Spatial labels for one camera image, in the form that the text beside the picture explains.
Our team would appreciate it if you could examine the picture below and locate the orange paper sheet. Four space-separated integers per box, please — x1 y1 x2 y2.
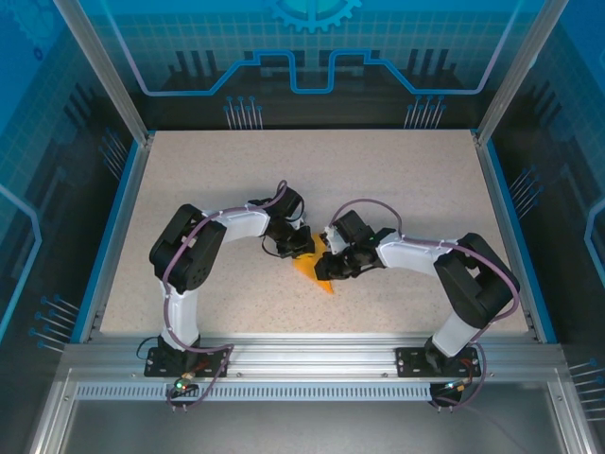
290 233 337 296

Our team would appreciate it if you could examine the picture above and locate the small connector with LED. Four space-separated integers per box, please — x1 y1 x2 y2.
170 372 199 394
441 377 475 394

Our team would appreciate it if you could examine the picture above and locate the grey metal lower shelf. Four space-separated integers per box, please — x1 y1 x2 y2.
27 368 596 454

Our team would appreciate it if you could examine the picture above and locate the blue printed back panel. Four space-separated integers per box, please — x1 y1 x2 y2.
89 0 521 131

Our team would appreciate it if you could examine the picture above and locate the blue printed side panel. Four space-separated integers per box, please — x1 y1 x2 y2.
0 0 143 454
491 0 605 454

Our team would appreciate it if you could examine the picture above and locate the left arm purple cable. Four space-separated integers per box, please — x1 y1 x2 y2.
162 179 288 413

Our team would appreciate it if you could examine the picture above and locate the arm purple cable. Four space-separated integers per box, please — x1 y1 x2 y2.
162 179 288 413
330 198 521 413

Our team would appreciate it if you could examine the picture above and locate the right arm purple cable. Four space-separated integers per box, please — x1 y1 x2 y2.
330 198 521 413

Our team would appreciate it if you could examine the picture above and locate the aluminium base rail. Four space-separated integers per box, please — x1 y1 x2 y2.
60 332 568 379

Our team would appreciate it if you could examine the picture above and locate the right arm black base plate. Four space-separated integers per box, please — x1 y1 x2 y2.
395 346 488 378

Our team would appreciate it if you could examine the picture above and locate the slotted metal cable duct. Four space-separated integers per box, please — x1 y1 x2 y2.
74 382 436 403

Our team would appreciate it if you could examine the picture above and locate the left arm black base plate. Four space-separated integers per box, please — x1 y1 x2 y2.
144 346 232 378

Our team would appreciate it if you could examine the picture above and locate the aluminium frame post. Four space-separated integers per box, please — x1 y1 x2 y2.
51 0 155 146
474 0 555 147

